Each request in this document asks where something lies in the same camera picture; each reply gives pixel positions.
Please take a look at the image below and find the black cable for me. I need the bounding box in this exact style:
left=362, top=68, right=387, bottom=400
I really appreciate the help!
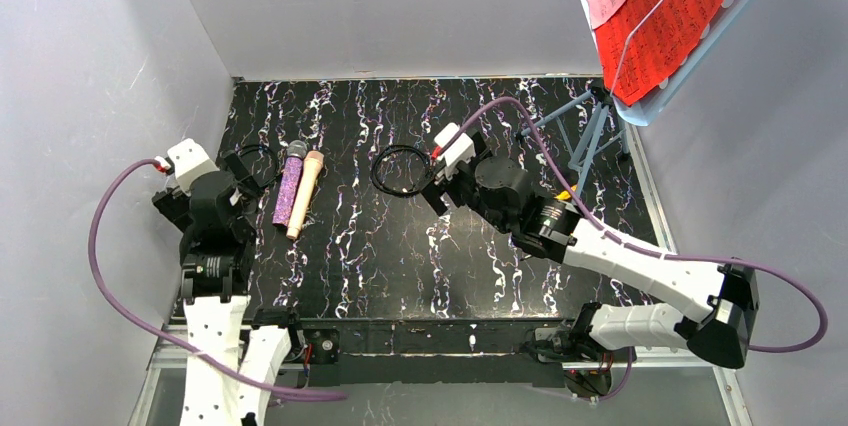
left=370, top=144, right=435, bottom=198
left=235, top=143, right=283, bottom=189

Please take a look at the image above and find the purple glitter microphone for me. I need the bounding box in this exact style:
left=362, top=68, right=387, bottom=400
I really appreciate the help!
left=272, top=140, right=308, bottom=227

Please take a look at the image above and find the beige pink microphone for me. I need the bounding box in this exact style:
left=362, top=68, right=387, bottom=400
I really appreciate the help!
left=286, top=150, right=324, bottom=241

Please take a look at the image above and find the red sheet music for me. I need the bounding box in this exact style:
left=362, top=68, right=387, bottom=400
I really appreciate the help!
left=594, top=0, right=724, bottom=108

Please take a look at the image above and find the light blue music stand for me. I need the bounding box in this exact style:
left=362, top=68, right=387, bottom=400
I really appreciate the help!
left=536, top=0, right=751, bottom=196

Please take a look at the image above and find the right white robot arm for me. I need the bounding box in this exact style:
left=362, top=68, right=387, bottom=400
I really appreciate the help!
left=422, top=157, right=759, bottom=369

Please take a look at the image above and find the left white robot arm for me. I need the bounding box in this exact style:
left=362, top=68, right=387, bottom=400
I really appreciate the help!
left=177, top=169, right=292, bottom=425

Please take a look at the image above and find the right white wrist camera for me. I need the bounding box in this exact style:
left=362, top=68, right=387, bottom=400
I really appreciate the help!
left=434, top=122, right=476, bottom=181

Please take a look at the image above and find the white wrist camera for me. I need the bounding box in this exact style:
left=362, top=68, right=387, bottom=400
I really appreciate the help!
left=434, top=122, right=476, bottom=181
left=167, top=138, right=219, bottom=195

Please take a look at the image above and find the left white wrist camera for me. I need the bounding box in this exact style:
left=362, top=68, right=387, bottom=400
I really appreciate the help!
left=167, top=138, right=219, bottom=195

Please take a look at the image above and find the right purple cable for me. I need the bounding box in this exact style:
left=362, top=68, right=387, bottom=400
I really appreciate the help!
left=437, top=96, right=829, bottom=354

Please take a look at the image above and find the purple cable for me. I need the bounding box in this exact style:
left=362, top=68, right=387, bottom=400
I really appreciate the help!
left=437, top=96, right=829, bottom=354
left=87, top=158, right=349, bottom=404

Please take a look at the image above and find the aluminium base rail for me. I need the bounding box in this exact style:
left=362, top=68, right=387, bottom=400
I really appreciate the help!
left=129, top=320, right=738, bottom=426

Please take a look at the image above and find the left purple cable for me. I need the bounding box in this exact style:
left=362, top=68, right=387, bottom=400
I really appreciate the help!
left=87, top=158, right=349, bottom=404

